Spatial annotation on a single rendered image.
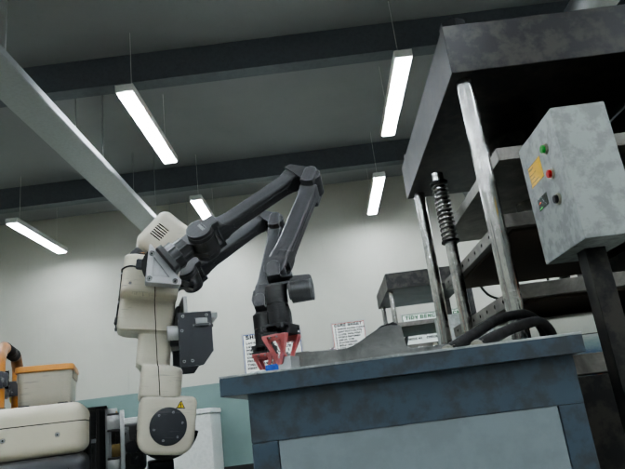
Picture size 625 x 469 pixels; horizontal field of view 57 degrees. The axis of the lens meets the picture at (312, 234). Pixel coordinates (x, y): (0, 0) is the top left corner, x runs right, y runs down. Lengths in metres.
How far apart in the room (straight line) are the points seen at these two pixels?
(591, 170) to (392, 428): 0.98
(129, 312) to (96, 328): 8.00
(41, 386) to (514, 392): 1.23
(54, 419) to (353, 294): 7.83
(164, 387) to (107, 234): 8.43
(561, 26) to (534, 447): 1.63
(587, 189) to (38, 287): 9.37
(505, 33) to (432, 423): 1.57
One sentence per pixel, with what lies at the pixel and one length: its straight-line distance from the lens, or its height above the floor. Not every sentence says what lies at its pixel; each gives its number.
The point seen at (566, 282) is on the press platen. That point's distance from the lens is 2.12.
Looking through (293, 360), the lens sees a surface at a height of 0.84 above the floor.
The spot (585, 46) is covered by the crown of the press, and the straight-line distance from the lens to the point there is 2.40.
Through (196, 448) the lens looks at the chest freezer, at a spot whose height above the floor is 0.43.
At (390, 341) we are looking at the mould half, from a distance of 1.77.
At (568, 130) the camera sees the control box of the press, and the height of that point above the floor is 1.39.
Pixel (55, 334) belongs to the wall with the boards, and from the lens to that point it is 10.09.
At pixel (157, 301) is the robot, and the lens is 1.84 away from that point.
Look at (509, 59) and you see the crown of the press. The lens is 2.28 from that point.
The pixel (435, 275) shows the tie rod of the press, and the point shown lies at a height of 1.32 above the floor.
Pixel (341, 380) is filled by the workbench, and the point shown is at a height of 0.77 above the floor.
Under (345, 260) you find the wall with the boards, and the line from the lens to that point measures 9.31.
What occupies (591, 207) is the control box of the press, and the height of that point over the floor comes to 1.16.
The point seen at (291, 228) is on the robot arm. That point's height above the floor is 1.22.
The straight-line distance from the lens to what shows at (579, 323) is 2.51.
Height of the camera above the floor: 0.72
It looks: 17 degrees up
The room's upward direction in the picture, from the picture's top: 7 degrees counter-clockwise
